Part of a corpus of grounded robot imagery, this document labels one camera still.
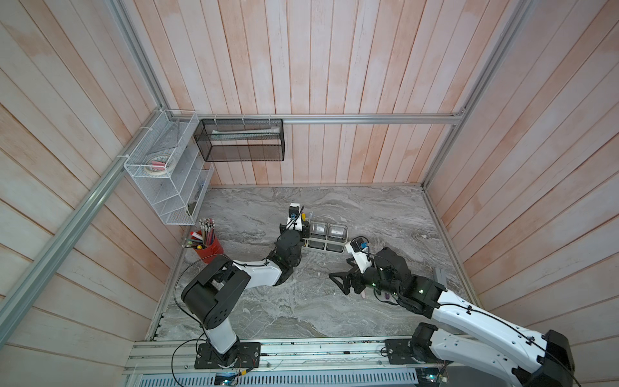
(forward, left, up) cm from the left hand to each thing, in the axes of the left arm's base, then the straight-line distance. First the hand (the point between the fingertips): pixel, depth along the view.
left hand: (299, 212), depth 87 cm
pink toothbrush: (-24, -23, -18) cm, 38 cm away
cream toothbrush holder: (-5, -10, -9) cm, 14 cm away
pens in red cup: (-7, +35, -6) cm, 36 cm away
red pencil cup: (-12, +34, -11) cm, 37 cm away
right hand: (-21, -13, -2) cm, 25 cm away
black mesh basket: (+36, +26, +6) cm, 45 cm away
